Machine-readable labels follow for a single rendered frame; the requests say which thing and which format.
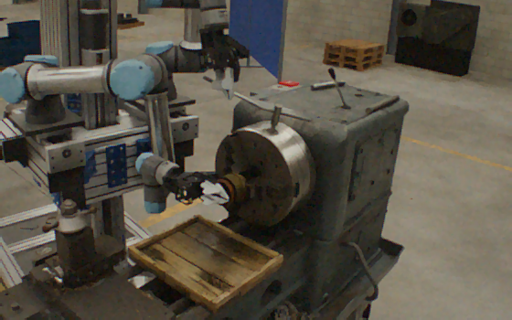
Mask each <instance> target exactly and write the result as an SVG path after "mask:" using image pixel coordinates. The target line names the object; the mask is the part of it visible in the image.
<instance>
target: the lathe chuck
mask: <svg viewBox="0 0 512 320"><path fill-rule="evenodd" d="M268 129H271V125H270V124H269V123H255V124H253V125H250V126H247V127H244V128H241V129H239V130H238V131H236V132H238V134H239V136H240V139H241V142H242V144H243V147H244V149H245V152H246V154H247V156H248V158H249V161H250V163H251V165H253V166H252V167H251V168H249V169H247V170H245V171H243V172H240V173H238V175H242V176H244V177H245V178H247V179H249V180H251V179H253V178H254V177H256V176H259V175H260V174H259V171H258V168H259V170H260V171H261V174H262V176H265V177H268V178H270V179H273V180H276V181H279V182H282V183H284V184H287V185H290V186H296V183H298V191H297V193H296V196H295V197H292V198H290V197H286V198H284V199H282V200H281V201H276V200H274V199H271V198H268V197H267V198H265V199H260V198H258V197H253V198H246V200H245V201H244V203H243V205H242V206H241V208H240V210H239V212H238V213H237V215H238V216H239V217H241V218H242V219H244V220H245V221H247V222H249V223H250V224H253V225H256V226H262V227H267V226H271V225H274V224H277V223H278V222H280V221H282V220H283V219H285V218H287V217H289V216H290V215H292V214H293V213H294V212H296V211H297V210H298V209H299V208H300V207H301V206H302V205H303V203H304V202H305V199H306V198H307V196H308V194H309V190H310V183H311V177H310V169H309V165H308V162H307V159H306V157H305V154H304V151H303V150H302V148H301V146H300V145H299V144H298V143H297V142H296V141H295V139H294V138H293V137H292V136H291V135H290V134H289V133H287V132H286V131H284V130H283V129H281V128H279V127H277V126H275V130H274V131H276V132H277V134H271V133H268V132H267V130H268ZM236 132H234V133H236ZM234 133H229V134H228V135H227V136H226V137H225V138H224V139H222V140H221V142H220V143H219V146H218V149H217V152H216V155H215V163H214V167H215V171H217V172H218V174H219V178H220V177H223V176H224V175H225V173H224V171H223V168H225V167H227V165H226V162H225V160H224V159H223V157H226V156H228V155H227V152H226V150H225V147H223V145H222V143H223V142H226V141H228V140H229V139H231V138H230V135H232V134H234Z"/></svg>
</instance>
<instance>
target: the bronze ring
mask: <svg viewBox="0 0 512 320"><path fill-rule="evenodd" d="M217 181H218V182H219V183H220V184H221V185H222V188H223V189H224V191H225V192H226V194H227V195H228V197H229V202H227V203H224V204H218V205H220V206H222V207H225V206H227V205H232V204H234V203H240V202H241V201H243V200H244V198H245V197H246V193H247V190H246V186H245V183H247V180H246V178H245V177H244V176H242V175H238V174H237V173H235V172H228V173H227V174H225V175H224V176H223V177H220V178H218V180H217Z"/></svg>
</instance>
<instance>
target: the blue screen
mask: <svg viewBox="0 0 512 320"><path fill-rule="evenodd" d="M287 10H288V2H287V0H229V33H228V35H230V36H231V37H233V38H234V39H235V40H237V41H238V42H240V43H241V45H243V46H244V47H245V48H247V49H248V50H250V55H249V58H248V59H247V65H240V66H241V67H242V68H266V69H267V70H268V71H269V72H270V73H271V74H272V75H273V76H274V77H275V78H276V79H277V84H279V81H282V72H283V52H284V40H285V31H286V20H287ZM251 57H252V58H253V59H255V60H257V61H258V62H259V63H260V64H261V65H250V58H251Z"/></svg>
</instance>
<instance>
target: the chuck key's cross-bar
mask: <svg viewBox="0 0 512 320"><path fill-rule="evenodd" d="M203 80H206V81H208V82H211V83H212V81H213V79H211V78H209V77H207V76H204V78H203ZM234 95H235V96H237V97H239V98H241V99H243V100H244V101H247V102H248V103H250V104H252V105H254V106H256V107H258V108H260V109H262V110H265V111H267V112H274V109H273V108H270V107H266V106H263V105H260V104H259V103H257V102H256V101H253V100H251V99H249V98H248V97H246V96H244V95H242V94H240V93H238V92H236V91H235V93H234ZM280 115H281V116H285V117H289V118H294V119H297V120H301V121H304V122H308V123H309V122H311V119H309V118H306V117H303V116H299V115H295V114H290V113H287V112H284V111H280Z"/></svg>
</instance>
